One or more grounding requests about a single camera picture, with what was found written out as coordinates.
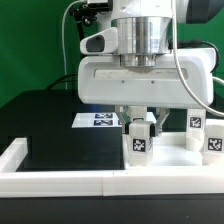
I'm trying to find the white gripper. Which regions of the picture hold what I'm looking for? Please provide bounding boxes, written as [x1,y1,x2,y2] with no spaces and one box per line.
[78,48,214,137]

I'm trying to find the white square table top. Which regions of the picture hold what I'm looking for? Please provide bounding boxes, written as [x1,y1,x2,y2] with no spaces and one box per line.
[123,132,224,169]

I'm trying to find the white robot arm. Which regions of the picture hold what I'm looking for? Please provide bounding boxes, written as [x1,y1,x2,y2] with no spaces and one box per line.
[78,0,224,136]

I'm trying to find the white sheet with tags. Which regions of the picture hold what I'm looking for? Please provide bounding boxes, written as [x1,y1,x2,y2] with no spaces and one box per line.
[72,112,157,128]

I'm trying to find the white U-shaped obstacle fence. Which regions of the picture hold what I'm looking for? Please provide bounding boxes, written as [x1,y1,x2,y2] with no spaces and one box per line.
[0,138,224,198]

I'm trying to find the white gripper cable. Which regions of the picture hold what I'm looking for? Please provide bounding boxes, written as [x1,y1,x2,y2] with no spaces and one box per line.
[170,0,224,118]

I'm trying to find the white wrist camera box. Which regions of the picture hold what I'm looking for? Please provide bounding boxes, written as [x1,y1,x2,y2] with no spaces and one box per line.
[80,27,118,55]

